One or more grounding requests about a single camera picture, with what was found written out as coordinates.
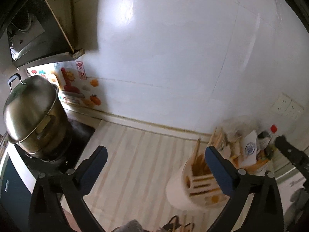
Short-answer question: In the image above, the steel pot with lid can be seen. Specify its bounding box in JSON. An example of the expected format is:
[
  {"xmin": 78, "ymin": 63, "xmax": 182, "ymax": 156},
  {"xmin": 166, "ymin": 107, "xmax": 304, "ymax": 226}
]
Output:
[{"xmin": 3, "ymin": 73, "xmax": 71, "ymax": 160}]

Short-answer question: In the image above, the fruit wall sticker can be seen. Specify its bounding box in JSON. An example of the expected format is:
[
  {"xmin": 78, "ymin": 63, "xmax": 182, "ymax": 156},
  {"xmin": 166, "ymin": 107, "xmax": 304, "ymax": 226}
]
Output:
[{"xmin": 27, "ymin": 61, "xmax": 103, "ymax": 108}]

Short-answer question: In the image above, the striped cat table mat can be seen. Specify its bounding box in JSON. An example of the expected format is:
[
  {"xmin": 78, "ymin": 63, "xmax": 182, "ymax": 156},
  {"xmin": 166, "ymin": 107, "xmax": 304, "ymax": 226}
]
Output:
[{"xmin": 81, "ymin": 120, "xmax": 222, "ymax": 231}]

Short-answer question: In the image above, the white paper packet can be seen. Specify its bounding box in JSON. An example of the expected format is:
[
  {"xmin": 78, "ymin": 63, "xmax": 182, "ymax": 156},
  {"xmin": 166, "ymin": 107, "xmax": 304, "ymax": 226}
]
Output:
[{"xmin": 240, "ymin": 130, "xmax": 257, "ymax": 167}]

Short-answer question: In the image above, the wall power outlet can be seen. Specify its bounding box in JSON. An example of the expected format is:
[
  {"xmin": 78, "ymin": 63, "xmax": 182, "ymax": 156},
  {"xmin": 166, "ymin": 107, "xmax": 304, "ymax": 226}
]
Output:
[{"xmin": 271, "ymin": 93, "xmax": 305, "ymax": 120}]

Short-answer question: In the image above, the black stove top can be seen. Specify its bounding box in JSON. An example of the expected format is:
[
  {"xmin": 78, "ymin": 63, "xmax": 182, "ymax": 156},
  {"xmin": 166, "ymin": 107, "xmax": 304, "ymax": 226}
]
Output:
[{"xmin": 15, "ymin": 119, "xmax": 95, "ymax": 178}]

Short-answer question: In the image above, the wooden chopstick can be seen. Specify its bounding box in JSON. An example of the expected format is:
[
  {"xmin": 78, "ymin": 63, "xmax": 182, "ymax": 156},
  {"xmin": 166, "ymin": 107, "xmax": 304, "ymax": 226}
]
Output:
[{"xmin": 192, "ymin": 138, "xmax": 201, "ymax": 167}]

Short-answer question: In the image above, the white utensil holder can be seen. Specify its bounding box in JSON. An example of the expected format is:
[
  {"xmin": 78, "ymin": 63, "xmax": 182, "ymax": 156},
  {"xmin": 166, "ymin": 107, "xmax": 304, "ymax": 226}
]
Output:
[{"xmin": 166, "ymin": 158, "xmax": 229, "ymax": 211}]

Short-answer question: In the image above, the red cap sauce bottle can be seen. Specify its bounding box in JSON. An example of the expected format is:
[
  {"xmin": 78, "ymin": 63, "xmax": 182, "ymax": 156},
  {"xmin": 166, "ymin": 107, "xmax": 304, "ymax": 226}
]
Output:
[{"xmin": 264, "ymin": 125, "xmax": 278, "ymax": 160}]

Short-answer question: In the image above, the range hood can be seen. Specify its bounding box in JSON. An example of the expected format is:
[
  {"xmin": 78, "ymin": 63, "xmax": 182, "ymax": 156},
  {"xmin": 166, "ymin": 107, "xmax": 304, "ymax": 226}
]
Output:
[{"xmin": 7, "ymin": 0, "xmax": 85, "ymax": 69}]

